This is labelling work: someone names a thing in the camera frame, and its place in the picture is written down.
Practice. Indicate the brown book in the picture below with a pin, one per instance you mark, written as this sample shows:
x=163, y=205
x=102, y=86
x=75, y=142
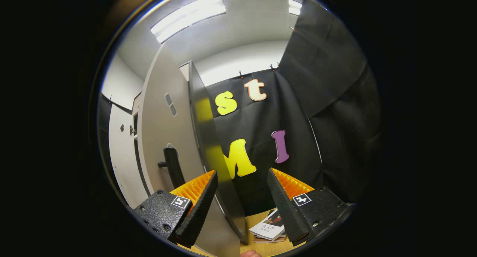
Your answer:
x=278, y=239

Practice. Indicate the white cover book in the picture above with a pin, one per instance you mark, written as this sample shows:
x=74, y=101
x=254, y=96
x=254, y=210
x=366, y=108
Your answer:
x=268, y=227

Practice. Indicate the black backdrop cloth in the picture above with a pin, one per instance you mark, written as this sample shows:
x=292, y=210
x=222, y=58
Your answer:
x=335, y=119
x=102, y=130

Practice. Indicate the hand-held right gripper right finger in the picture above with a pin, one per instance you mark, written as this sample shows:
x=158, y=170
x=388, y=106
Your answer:
x=285, y=208

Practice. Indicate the white cabinet door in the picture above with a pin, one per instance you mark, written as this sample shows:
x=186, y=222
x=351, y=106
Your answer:
x=123, y=163
x=164, y=130

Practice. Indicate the large ceiling light panel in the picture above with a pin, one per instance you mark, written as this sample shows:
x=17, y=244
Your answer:
x=188, y=16

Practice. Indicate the small ceiling light panel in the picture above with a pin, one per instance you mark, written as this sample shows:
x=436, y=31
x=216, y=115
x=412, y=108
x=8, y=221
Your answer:
x=295, y=6

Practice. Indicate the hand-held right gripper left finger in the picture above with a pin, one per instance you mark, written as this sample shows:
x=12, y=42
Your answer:
x=197, y=212

